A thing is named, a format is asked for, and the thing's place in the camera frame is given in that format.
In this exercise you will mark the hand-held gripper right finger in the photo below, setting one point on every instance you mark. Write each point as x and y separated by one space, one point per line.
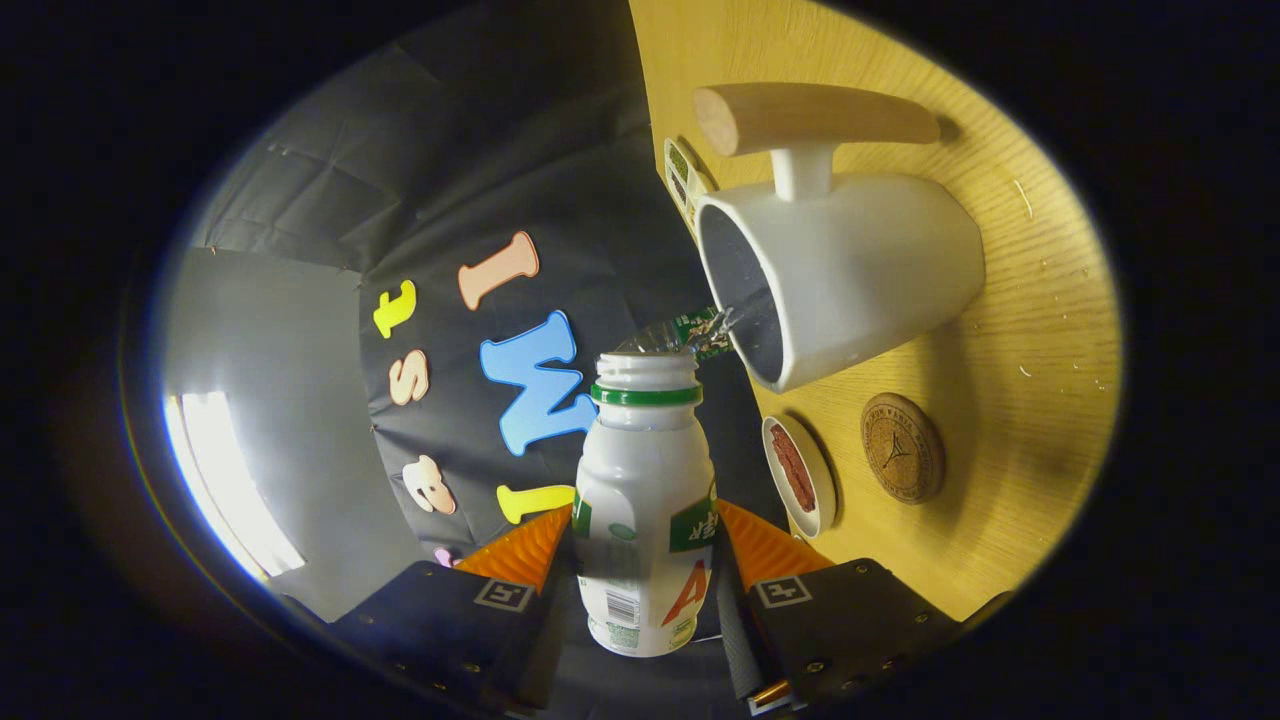
740 630

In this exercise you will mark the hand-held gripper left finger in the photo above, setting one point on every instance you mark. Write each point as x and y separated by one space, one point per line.
535 650

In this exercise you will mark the white juice bottle green label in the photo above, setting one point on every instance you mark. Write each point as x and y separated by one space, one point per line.
640 480

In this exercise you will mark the round cork coaster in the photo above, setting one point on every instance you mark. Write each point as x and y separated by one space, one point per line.
902 448

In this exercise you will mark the clear plastic water bottle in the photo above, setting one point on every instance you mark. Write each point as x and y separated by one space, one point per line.
690 332

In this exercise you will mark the red sausage meat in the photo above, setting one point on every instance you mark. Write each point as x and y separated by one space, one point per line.
792 468

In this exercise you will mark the round white plate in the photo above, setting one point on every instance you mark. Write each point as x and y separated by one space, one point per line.
822 480

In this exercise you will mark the wooden table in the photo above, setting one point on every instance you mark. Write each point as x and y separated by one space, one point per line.
1000 400

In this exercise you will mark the white divided dish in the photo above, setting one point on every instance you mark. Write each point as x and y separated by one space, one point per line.
692 185

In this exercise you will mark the black backdrop cloth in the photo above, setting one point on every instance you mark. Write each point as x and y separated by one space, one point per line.
480 150

